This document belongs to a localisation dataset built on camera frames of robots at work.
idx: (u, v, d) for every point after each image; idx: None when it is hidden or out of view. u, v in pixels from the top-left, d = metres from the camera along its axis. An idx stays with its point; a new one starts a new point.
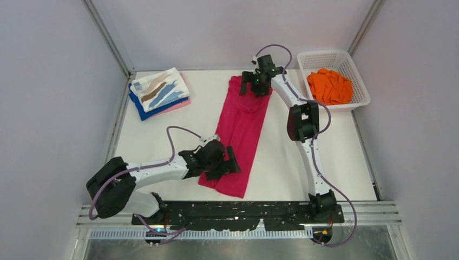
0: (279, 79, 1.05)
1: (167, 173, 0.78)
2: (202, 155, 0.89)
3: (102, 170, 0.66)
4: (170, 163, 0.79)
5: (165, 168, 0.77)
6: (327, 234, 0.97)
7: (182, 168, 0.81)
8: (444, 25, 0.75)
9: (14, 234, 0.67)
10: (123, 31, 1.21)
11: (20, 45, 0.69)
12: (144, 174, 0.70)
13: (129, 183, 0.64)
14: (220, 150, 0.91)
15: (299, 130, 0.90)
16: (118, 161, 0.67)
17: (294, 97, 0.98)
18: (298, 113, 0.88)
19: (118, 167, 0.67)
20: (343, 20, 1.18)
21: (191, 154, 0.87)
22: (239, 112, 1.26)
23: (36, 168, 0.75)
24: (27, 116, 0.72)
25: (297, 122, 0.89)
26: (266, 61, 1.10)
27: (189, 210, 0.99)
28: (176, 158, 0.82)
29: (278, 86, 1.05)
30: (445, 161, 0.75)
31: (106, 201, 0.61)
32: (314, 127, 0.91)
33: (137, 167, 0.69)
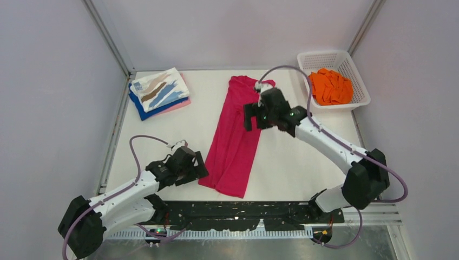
0: (309, 127, 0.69)
1: (138, 195, 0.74)
2: (172, 163, 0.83)
3: (67, 214, 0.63)
4: (137, 183, 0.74)
5: (134, 189, 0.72)
6: (327, 234, 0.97)
7: (152, 184, 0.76)
8: (444, 25, 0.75)
9: (14, 234, 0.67)
10: (123, 31, 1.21)
11: (21, 44, 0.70)
12: (109, 206, 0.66)
13: (96, 219, 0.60)
14: (189, 155, 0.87)
15: (368, 196, 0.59)
16: (80, 201, 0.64)
17: (343, 149, 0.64)
18: (364, 175, 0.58)
19: (81, 207, 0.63)
20: (343, 20, 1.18)
21: (160, 164, 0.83)
22: (239, 112, 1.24)
23: (37, 166, 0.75)
24: (27, 115, 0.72)
25: (364, 186, 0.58)
26: (276, 99, 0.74)
27: (190, 210, 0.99)
28: (143, 176, 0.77)
29: (310, 138, 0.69)
30: (445, 161, 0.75)
31: (80, 241, 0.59)
32: (384, 184, 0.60)
33: (100, 201, 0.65)
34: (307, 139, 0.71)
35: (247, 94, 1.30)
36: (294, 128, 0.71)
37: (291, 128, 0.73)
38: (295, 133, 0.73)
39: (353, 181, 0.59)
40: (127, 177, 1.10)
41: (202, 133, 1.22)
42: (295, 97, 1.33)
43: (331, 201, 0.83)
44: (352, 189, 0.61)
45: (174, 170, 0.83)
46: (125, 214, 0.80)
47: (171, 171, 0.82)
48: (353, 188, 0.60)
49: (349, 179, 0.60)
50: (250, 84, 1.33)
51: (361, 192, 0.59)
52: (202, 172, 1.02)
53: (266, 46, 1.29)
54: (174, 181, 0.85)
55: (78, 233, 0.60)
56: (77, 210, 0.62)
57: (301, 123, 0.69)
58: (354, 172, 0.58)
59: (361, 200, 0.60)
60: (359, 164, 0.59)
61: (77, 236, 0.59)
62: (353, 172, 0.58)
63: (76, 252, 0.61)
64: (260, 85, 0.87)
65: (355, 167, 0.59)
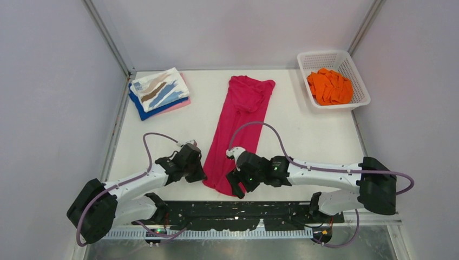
0: (299, 171, 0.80)
1: (147, 184, 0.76)
2: (179, 159, 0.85)
3: (81, 196, 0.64)
4: (148, 174, 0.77)
5: (145, 179, 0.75)
6: (327, 234, 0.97)
7: (161, 176, 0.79)
8: (445, 25, 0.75)
9: (15, 233, 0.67)
10: (123, 31, 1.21)
11: (19, 44, 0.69)
12: (123, 190, 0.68)
13: (111, 201, 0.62)
14: (195, 151, 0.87)
15: (389, 199, 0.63)
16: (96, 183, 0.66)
17: (341, 175, 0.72)
18: (374, 187, 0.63)
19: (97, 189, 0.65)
20: (343, 20, 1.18)
21: (168, 159, 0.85)
22: (238, 112, 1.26)
23: (36, 167, 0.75)
24: (27, 115, 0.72)
25: (381, 196, 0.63)
26: (254, 162, 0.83)
27: (190, 209, 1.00)
28: (154, 168, 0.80)
29: (307, 179, 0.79)
30: (446, 161, 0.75)
31: (92, 223, 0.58)
32: (392, 180, 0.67)
33: (116, 185, 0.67)
34: (306, 181, 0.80)
35: (247, 95, 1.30)
36: (287, 179, 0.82)
37: (283, 180, 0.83)
38: (292, 182, 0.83)
39: (371, 199, 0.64)
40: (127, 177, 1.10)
41: (202, 134, 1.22)
42: (294, 97, 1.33)
43: (342, 208, 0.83)
44: (374, 205, 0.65)
45: (179, 166, 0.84)
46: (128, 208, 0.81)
47: (177, 166, 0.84)
48: (374, 203, 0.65)
49: (366, 199, 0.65)
50: (250, 84, 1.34)
51: (383, 202, 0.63)
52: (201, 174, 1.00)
53: (266, 46, 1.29)
54: (181, 176, 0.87)
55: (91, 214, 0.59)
56: (92, 193, 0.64)
57: (289, 173, 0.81)
58: (365, 191, 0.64)
59: (388, 208, 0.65)
60: (365, 182, 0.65)
61: (91, 216, 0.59)
62: (364, 193, 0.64)
63: (84, 235, 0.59)
64: (231, 152, 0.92)
65: (364, 187, 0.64)
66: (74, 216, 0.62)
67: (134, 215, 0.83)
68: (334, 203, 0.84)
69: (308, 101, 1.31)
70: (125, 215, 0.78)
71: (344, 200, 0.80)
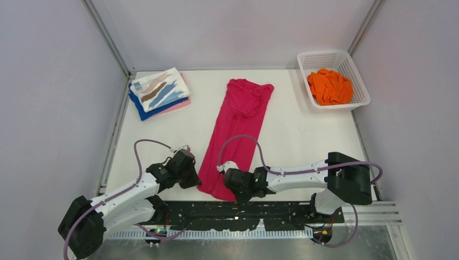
0: (275, 179, 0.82)
1: (138, 196, 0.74)
2: (172, 166, 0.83)
3: (68, 214, 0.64)
4: (137, 184, 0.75)
5: (134, 191, 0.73)
6: (327, 234, 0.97)
7: (151, 186, 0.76)
8: (444, 25, 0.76)
9: (15, 233, 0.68)
10: (124, 31, 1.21)
11: (20, 43, 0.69)
12: (110, 206, 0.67)
13: (97, 219, 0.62)
14: (189, 157, 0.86)
15: (362, 190, 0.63)
16: (82, 201, 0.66)
17: (311, 174, 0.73)
18: (341, 180, 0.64)
19: (83, 207, 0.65)
20: (342, 20, 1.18)
21: (159, 167, 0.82)
22: (235, 116, 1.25)
23: (37, 166, 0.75)
24: (27, 115, 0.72)
25: (350, 188, 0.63)
26: (237, 177, 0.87)
27: (190, 209, 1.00)
28: (144, 177, 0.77)
29: (283, 185, 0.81)
30: (445, 161, 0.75)
31: (80, 241, 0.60)
32: (364, 168, 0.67)
33: (102, 201, 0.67)
34: (283, 187, 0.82)
35: (245, 98, 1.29)
36: (269, 188, 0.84)
37: (266, 190, 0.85)
38: (274, 190, 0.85)
39: (342, 192, 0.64)
40: (127, 177, 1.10)
41: (201, 134, 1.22)
42: (294, 97, 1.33)
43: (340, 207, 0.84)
44: (349, 198, 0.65)
45: (173, 173, 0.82)
46: (125, 214, 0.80)
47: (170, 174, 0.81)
48: (348, 196, 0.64)
49: (338, 194, 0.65)
50: (248, 88, 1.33)
51: (355, 193, 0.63)
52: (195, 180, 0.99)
53: (266, 46, 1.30)
54: (172, 183, 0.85)
55: (78, 233, 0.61)
56: (78, 211, 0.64)
57: (268, 182, 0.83)
58: (333, 186, 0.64)
59: (365, 198, 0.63)
60: (333, 176, 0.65)
61: (78, 235, 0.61)
62: (333, 187, 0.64)
63: (76, 251, 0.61)
64: (222, 167, 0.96)
65: (331, 182, 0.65)
66: (65, 233, 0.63)
67: (136, 218, 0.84)
68: (325, 202, 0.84)
69: (308, 101, 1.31)
70: (124, 221, 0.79)
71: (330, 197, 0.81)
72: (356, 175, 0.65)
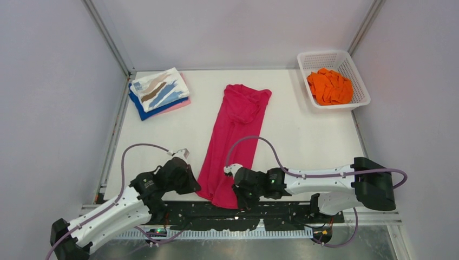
0: (295, 181, 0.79)
1: (118, 215, 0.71)
2: (161, 177, 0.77)
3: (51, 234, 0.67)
4: (117, 203, 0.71)
5: (113, 210, 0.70)
6: (327, 234, 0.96)
7: (133, 203, 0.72)
8: (445, 25, 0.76)
9: (15, 233, 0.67)
10: (124, 31, 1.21)
11: (20, 43, 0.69)
12: (86, 229, 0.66)
13: (71, 245, 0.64)
14: (181, 168, 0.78)
15: (388, 197, 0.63)
16: (61, 223, 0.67)
17: (336, 179, 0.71)
18: (368, 186, 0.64)
19: (61, 230, 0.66)
20: (342, 20, 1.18)
21: (146, 180, 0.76)
22: (233, 123, 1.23)
23: (37, 166, 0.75)
24: (27, 115, 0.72)
25: (377, 194, 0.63)
26: (250, 179, 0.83)
27: (190, 209, 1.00)
28: (126, 193, 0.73)
29: (303, 188, 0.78)
30: (445, 161, 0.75)
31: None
32: (387, 174, 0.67)
33: (77, 225, 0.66)
34: (302, 190, 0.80)
35: (243, 104, 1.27)
36: (286, 190, 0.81)
37: (282, 192, 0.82)
38: (292, 192, 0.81)
39: (369, 198, 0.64)
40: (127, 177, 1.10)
41: (201, 134, 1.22)
42: (294, 97, 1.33)
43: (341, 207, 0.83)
44: (374, 203, 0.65)
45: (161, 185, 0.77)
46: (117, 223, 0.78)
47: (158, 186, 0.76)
48: (373, 202, 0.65)
49: (365, 200, 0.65)
50: (246, 94, 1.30)
51: (381, 200, 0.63)
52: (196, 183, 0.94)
53: (265, 46, 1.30)
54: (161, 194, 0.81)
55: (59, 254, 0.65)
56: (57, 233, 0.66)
57: (286, 184, 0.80)
58: (361, 192, 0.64)
59: (389, 204, 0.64)
60: (360, 183, 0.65)
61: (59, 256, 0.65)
62: (361, 193, 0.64)
63: None
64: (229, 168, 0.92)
65: (359, 188, 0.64)
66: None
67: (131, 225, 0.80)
68: (333, 204, 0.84)
69: (308, 101, 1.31)
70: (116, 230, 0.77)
71: (344, 200, 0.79)
72: (380, 181, 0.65)
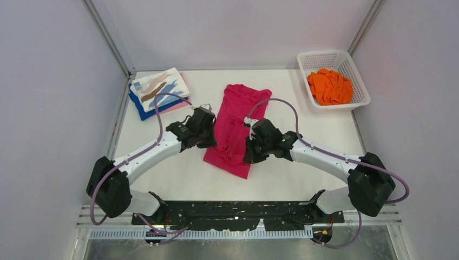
0: (302, 147, 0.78)
1: (161, 154, 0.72)
2: (192, 124, 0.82)
3: (94, 174, 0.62)
4: (159, 143, 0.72)
5: (156, 149, 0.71)
6: (327, 234, 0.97)
7: (174, 144, 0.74)
8: (444, 25, 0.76)
9: (15, 233, 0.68)
10: (124, 31, 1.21)
11: (20, 43, 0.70)
12: (134, 165, 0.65)
13: (122, 177, 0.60)
14: (210, 115, 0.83)
15: (375, 201, 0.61)
16: (105, 161, 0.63)
17: (339, 160, 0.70)
18: (364, 179, 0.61)
19: (106, 167, 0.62)
20: (342, 20, 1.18)
21: (181, 124, 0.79)
22: (233, 122, 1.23)
23: (37, 167, 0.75)
24: (27, 115, 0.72)
25: (368, 192, 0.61)
26: (267, 129, 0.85)
27: (189, 209, 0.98)
28: (165, 136, 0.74)
29: (305, 157, 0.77)
30: (445, 161, 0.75)
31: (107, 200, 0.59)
32: (388, 185, 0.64)
33: (125, 161, 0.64)
34: (303, 159, 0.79)
35: (243, 104, 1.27)
36: (290, 152, 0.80)
37: (285, 154, 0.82)
38: (293, 157, 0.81)
39: (357, 190, 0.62)
40: None
41: None
42: (294, 97, 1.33)
43: (339, 205, 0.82)
44: (360, 201, 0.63)
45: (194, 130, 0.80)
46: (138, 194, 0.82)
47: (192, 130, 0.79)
48: (360, 199, 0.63)
49: (353, 188, 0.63)
50: (246, 94, 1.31)
51: (368, 200, 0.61)
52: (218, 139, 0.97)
53: (266, 46, 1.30)
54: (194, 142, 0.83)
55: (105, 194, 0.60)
56: (102, 171, 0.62)
57: (293, 146, 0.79)
58: (354, 180, 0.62)
59: (373, 208, 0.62)
60: (358, 171, 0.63)
61: (105, 195, 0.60)
62: (353, 181, 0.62)
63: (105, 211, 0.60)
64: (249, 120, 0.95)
65: (353, 175, 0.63)
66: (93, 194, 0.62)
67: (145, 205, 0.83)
68: (329, 199, 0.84)
69: (308, 101, 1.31)
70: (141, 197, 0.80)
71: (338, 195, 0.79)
72: (379, 187, 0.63)
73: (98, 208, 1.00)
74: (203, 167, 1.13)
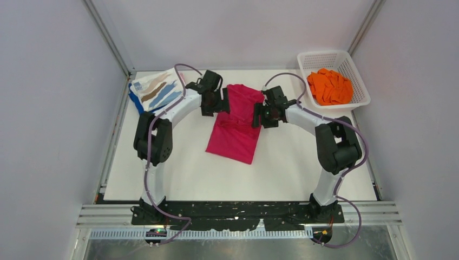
0: (294, 107, 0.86)
1: (187, 106, 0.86)
2: (205, 82, 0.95)
3: (139, 127, 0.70)
4: (184, 98, 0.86)
5: (184, 102, 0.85)
6: (327, 234, 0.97)
7: (195, 97, 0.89)
8: (445, 26, 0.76)
9: (14, 234, 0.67)
10: (124, 31, 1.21)
11: (19, 45, 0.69)
12: (171, 114, 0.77)
13: (166, 123, 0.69)
14: (218, 75, 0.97)
15: (335, 155, 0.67)
16: (146, 114, 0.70)
17: (317, 118, 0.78)
18: (329, 131, 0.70)
19: (150, 119, 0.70)
20: (342, 20, 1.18)
21: (196, 83, 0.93)
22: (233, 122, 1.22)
23: (35, 168, 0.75)
24: (26, 117, 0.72)
25: (328, 144, 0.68)
26: (276, 93, 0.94)
27: (190, 209, 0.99)
28: (188, 92, 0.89)
29: (295, 116, 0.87)
30: (445, 160, 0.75)
31: (158, 146, 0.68)
32: (355, 150, 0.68)
33: (164, 111, 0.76)
34: (293, 118, 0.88)
35: (242, 104, 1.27)
36: (285, 112, 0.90)
37: (282, 115, 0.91)
38: (288, 118, 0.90)
39: (320, 140, 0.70)
40: (128, 176, 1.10)
41: (201, 133, 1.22)
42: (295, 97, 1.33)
43: (330, 191, 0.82)
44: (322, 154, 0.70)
45: (207, 86, 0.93)
46: None
47: (206, 86, 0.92)
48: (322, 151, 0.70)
49: (317, 137, 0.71)
50: (246, 94, 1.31)
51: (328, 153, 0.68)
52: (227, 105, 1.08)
53: (266, 46, 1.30)
54: (208, 99, 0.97)
55: (155, 143, 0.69)
56: (147, 122, 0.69)
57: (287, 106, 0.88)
58: (319, 130, 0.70)
59: (330, 161, 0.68)
60: (325, 125, 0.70)
61: (156, 143, 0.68)
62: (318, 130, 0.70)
63: (156, 158, 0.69)
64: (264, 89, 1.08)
65: (320, 127, 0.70)
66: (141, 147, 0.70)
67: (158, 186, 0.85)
68: (321, 186, 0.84)
69: (308, 101, 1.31)
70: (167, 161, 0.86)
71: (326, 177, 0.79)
72: (344, 148, 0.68)
73: (98, 208, 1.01)
74: (202, 166, 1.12)
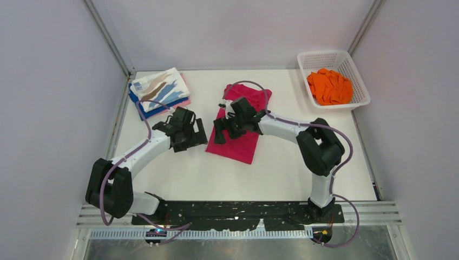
0: (267, 119, 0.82)
1: (153, 150, 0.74)
2: (175, 121, 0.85)
3: (93, 179, 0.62)
4: (150, 140, 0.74)
5: (149, 145, 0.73)
6: (327, 234, 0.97)
7: (164, 139, 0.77)
8: (445, 26, 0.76)
9: (15, 233, 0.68)
10: (124, 31, 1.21)
11: (19, 44, 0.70)
12: (132, 161, 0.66)
13: (124, 172, 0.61)
14: (189, 111, 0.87)
15: (323, 160, 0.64)
16: (102, 162, 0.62)
17: (293, 125, 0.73)
18: (310, 137, 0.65)
19: (105, 167, 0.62)
20: (342, 20, 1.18)
21: (164, 123, 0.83)
22: None
23: (35, 167, 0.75)
24: (27, 116, 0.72)
25: (313, 150, 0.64)
26: (244, 106, 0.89)
27: (190, 209, 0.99)
28: (154, 134, 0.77)
29: (271, 128, 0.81)
30: (446, 160, 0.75)
31: (115, 200, 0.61)
32: (338, 148, 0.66)
33: (123, 158, 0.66)
34: (270, 130, 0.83)
35: None
36: (259, 126, 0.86)
37: (256, 129, 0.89)
38: (263, 130, 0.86)
39: (304, 148, 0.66)
40: None
41: None
42: (295, 97, 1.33)
43: (325, 193, 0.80)
44: (309, 161, 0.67)
45: (177, 127, 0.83)
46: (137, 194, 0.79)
47: (176, 126, 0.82)
48: (309, 158, 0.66)
49: (300, 147, 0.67)
50: (246, 93, 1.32)
51: (315, 159, 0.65)
52: (202, 137, 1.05)
53: (265, 46, 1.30)
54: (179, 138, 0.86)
55: (109, 194, 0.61)
56: (102, 172, 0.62)
57: (260, 121, 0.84)
58: (301, 138, 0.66)
59: (320, 166, 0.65)
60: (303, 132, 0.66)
61: (110, 195, 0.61)
62: (300, 139, 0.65)
63: (112, 213, 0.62)
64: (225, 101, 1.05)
65: (300, 135, 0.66)
66: (94, 199, 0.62)
67: (145, 203, 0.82)
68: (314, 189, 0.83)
69: (308, 101, 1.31)
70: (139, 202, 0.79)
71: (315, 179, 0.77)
72: (328, 149, 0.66)
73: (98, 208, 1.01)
74: (202, 168, 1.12)
